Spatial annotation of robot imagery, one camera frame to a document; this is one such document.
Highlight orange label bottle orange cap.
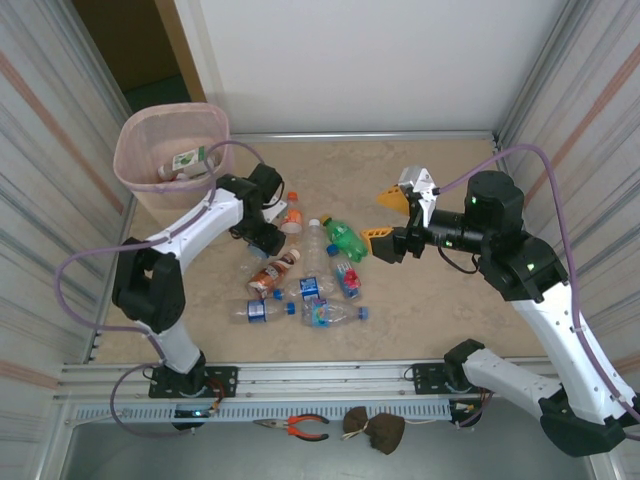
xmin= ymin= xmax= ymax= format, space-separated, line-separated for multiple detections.
xmin=279 ymin=191 xmax=305 ymax=246

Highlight brown label bottle white cap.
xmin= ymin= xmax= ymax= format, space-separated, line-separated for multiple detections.
xmin=244 ymin=249 xmax=302 ymax=300

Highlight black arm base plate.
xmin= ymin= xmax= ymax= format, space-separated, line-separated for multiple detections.
xmin=411 ymin=362 xmax=503 ymax=397
xmin=148 ymin=366 xmax=239 ymax=400

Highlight pink mesh waste bin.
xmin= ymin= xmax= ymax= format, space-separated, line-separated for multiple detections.
xmin=112 ymin=102 xmax=237 ymax=236

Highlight grey slotted cable duct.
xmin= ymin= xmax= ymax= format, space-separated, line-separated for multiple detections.
xmin=67 ymin=399 xmax=454 ymax=426

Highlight thin aluminium edge rail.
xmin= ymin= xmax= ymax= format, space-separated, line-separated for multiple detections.
xmin=232 ymin=130 xmax=501 ymax=145

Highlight brown wooden door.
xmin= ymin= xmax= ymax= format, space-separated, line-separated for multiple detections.
xmin=72 ymin=0 xmax=207 ymax=104

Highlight white green label bottle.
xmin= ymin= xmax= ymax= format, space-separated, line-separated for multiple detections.
xmin=157 ymin=144 xmax=210 ymax=182

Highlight long aluminium base rail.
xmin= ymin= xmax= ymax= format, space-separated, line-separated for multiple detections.
xmin=55 ymin=357 xmax=561 ymax=401

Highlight orange handled pliers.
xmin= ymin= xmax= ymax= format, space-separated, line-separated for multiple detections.
xmin=252 ymin=413 xmax=332 ymax=443

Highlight pink flower bottle blue cap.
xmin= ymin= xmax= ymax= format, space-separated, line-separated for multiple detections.
xmin=326 ymin=244 xmax=364 ymax=300

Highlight dark blue label clear bottle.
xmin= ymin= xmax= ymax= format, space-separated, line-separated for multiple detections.
xmin=272 ymin=273 xmax=338 ymax=304

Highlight tall clear bottle white cap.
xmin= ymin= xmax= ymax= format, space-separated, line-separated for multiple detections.
xmin=301 ymin=218 xmax=330 ymax=281

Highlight colourful label bottle blue cap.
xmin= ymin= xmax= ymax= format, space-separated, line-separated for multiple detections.
xmin=299 ymin=297 xmax=372 ymax=330

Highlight green bottle yellow cap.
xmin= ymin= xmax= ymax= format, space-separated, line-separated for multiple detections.
xmin=320 ymin=214 xmax=370 ymax=264

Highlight brown cloth pouch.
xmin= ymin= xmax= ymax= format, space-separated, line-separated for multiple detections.
xmin=341 ymin=405 xmax=407 ymax=457

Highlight blue label bottle white cap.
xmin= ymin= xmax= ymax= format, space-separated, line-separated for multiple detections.
xmin=238 ymin=243 xmax=271 ymax=274

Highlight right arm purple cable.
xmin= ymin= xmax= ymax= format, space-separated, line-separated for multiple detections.
xmin=433 ymin=143 xmax=640 ymax=441

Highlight grey metal sheet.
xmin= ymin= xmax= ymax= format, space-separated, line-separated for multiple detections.
xmin=59 ymin=424 xmax=596 ymax=480

